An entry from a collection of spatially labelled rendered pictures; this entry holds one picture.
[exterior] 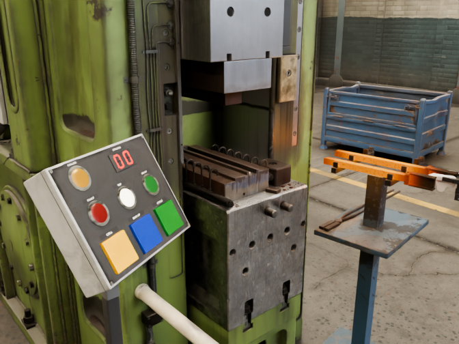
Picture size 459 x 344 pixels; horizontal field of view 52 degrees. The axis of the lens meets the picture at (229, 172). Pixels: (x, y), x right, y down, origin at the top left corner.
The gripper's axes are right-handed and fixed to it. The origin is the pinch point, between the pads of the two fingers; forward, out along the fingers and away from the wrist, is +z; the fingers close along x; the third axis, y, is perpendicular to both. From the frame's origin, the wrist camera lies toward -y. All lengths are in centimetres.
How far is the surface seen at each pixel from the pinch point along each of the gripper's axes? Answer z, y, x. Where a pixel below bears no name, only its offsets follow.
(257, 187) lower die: 43, 4, -46
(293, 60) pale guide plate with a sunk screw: 51, -37, -16
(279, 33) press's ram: 42, -47, -38
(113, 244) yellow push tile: 28, -6, -115
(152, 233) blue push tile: 30, -3, -102
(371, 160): 22.9, -0.2, -1.5
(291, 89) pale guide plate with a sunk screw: 51, -26, -16
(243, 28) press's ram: 44, -49, -53
